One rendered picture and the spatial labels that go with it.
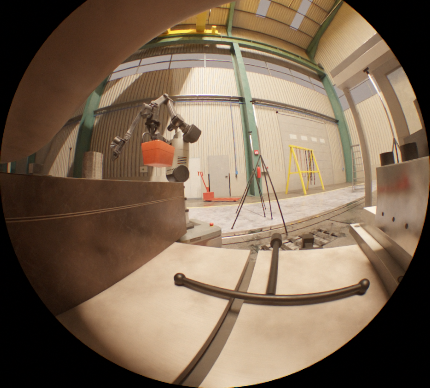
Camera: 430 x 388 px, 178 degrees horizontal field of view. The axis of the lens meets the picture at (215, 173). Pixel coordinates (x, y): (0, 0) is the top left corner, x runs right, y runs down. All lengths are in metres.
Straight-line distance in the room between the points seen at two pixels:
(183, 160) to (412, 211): 1.37
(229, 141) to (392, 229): 7.45
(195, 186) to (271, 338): 6.34
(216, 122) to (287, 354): 7.96
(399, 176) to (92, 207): 0.87
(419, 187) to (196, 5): 0.50
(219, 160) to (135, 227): 6.73
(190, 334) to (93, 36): 0.57
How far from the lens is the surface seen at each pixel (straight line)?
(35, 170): 1.47
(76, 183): 0.46
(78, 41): 0.27
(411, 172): 0.45
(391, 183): 0.53
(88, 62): 0.28
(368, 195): 2.94
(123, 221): 0.56
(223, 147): 7.40
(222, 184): 7.07
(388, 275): 0.58
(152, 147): 0.79
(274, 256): 0.63
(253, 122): 7.18
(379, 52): 3.05
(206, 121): 7.84
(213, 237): 1.30
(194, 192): 6.47
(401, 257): 0.62
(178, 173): 1.20
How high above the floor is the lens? 0.66
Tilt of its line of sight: 5 degrees up
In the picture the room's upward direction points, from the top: 3 degrees counter-clockwise
